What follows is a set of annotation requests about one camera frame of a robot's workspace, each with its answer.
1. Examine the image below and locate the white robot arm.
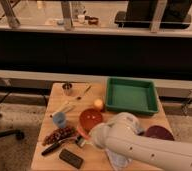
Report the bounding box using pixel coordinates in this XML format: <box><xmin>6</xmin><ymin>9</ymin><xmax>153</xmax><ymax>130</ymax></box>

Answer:
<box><xmin>90</xmin><ymin>112</ymin><xmax>192</xmax><ymax>171</ymax></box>

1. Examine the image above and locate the red bowl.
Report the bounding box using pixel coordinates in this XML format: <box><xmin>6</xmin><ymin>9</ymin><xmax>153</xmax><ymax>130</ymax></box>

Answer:
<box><xmin>79</xmin><ymin>108</ymin><xmax>103</xmax><ymax>138</ymax></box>

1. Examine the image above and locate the purple bowl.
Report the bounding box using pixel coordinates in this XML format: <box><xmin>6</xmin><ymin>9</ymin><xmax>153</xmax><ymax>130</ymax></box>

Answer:
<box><xmin>144</xmin><ymin>125</ymin><xmax>174</xmax><ymax>141</ymax></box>

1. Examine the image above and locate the yellow round fruit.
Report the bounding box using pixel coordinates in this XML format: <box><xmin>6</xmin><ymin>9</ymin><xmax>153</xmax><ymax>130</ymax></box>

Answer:
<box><xmin>93</xmin><ymin>99</ymin><xmax>104</xmax><ymax>111</ymax></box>

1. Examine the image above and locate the metal spoon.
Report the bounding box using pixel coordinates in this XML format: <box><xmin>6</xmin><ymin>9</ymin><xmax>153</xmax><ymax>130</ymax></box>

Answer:
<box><xmin>76</xmin><ymin>85</ymin><xmax>91</xmax><ymax>100</ymax></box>

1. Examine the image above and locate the green plastic tray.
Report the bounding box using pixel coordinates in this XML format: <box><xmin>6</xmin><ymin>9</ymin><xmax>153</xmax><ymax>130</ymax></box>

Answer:
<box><xmin>105</xmin><ymin>78</ymin><xmax>159</xmax><ymax>115</ymax></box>

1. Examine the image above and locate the wooden stick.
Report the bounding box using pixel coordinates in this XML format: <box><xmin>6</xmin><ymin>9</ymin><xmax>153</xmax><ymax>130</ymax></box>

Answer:
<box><xmin>49</xmin><ymin>102</ymin><xmax>75</xmax><ymax>118</ymax></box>

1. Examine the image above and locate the blue cup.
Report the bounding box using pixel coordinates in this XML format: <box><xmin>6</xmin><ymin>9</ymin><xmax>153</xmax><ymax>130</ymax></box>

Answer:
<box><xmin>53</xmin><ymin>112</ymin><xmax>66</xmax><ymax>128</ymax></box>

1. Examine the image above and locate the small metal clip object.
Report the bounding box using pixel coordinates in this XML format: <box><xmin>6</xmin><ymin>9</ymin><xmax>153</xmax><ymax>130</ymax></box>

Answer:
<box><xmin>75</xmin><ymin>136</ymin><xmax>86</xmax><ymax>148</ymax></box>

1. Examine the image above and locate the bunch of red grapes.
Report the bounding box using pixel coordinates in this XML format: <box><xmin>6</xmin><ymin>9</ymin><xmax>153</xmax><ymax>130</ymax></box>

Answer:
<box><xmin>42</xmin><ymin>126</ymin><xmax>76</xmax><ymax>146</ymax></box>

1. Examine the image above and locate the black rectangular block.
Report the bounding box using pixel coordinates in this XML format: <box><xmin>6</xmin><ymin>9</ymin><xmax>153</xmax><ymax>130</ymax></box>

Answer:
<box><xmin>59</xmin><ymin>149</ymin><xmax>83</xmax><ymax>169</ymax></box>

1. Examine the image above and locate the light blue cloth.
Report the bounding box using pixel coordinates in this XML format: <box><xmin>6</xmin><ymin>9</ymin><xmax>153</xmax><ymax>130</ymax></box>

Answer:
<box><xmin>105</xmin><ymin>149</ymin><xmax>131</xmax><ymax>171</ymax></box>

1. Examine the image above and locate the black office chair base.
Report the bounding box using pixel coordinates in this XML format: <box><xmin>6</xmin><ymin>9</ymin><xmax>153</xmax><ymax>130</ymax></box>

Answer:
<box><xmin>0</xmin><ymin>90</ymin><xmax>26</xmax><ymax>142</ymax></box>

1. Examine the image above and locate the black handled knife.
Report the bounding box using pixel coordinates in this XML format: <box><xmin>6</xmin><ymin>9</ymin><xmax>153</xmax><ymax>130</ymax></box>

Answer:
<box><xmin>41</xmin><ymin>137</ymin><xmax>76</xmax><ymax>156</ymax></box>

